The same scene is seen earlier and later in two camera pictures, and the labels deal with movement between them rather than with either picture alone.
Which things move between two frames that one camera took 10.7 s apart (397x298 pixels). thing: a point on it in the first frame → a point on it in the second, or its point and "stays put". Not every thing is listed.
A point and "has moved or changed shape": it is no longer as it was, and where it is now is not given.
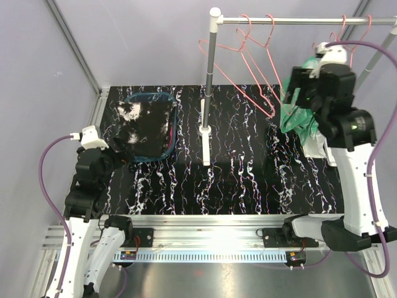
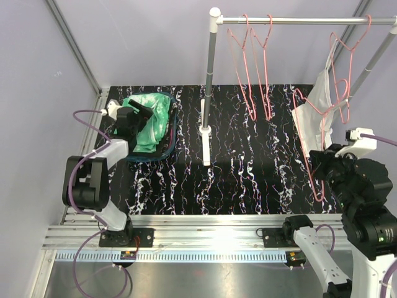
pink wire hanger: [244, 54] → [243, 47]
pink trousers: [171, 137] stays put
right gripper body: [299, 79] → [335, 167]
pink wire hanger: [259, 61] has moved or changed shape
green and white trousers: [304, 120] → [157, 107]
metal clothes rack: [215, 19] stays put
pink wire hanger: [340, 41] → [322, 121]
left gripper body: [121, 158] → [138, 123]
